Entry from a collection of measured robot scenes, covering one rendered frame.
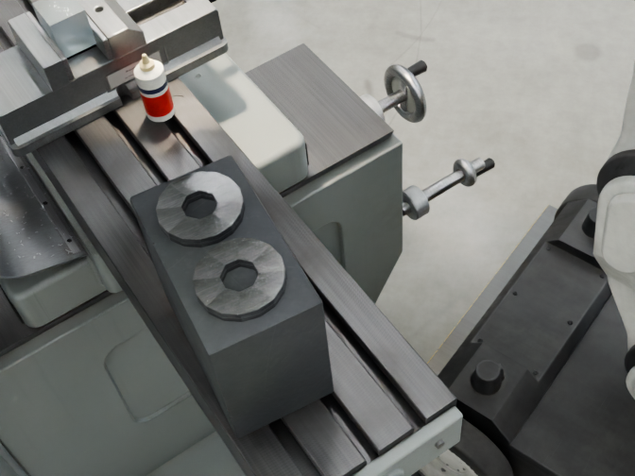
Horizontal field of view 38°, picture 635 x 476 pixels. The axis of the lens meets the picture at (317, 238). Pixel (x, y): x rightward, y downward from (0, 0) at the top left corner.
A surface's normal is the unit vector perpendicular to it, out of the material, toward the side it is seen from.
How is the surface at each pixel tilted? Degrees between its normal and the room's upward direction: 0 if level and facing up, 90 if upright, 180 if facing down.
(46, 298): 90
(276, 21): 0
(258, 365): 90
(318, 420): 0
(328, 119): 0
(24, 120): 90
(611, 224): 90
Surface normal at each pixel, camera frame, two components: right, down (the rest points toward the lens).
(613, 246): -0.61, 0.66
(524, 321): -0.07, -0.59
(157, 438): 0.55, 0.64
